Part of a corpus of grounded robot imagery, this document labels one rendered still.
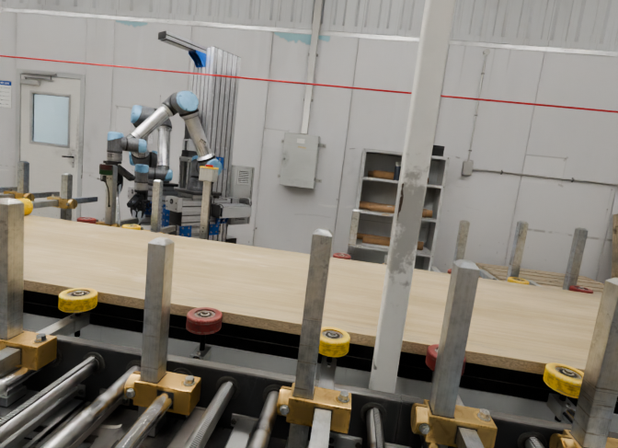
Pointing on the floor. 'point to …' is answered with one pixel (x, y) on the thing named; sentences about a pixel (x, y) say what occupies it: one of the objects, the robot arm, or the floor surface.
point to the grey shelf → (370, 160)
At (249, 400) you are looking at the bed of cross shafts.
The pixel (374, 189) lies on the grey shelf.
